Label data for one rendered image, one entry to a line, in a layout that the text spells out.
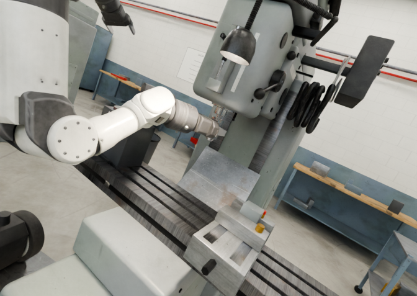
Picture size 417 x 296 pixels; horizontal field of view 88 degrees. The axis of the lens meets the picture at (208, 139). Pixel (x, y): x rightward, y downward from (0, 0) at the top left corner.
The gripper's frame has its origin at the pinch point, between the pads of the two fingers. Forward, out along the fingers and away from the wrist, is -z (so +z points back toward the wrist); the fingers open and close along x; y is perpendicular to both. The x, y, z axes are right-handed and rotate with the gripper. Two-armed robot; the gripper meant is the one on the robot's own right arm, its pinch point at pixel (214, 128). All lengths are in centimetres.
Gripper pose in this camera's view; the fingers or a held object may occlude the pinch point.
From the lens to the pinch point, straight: 73.6
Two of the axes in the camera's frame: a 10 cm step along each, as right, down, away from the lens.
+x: -5.5, -3.8, 7.4
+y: -4.1, 9.0, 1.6
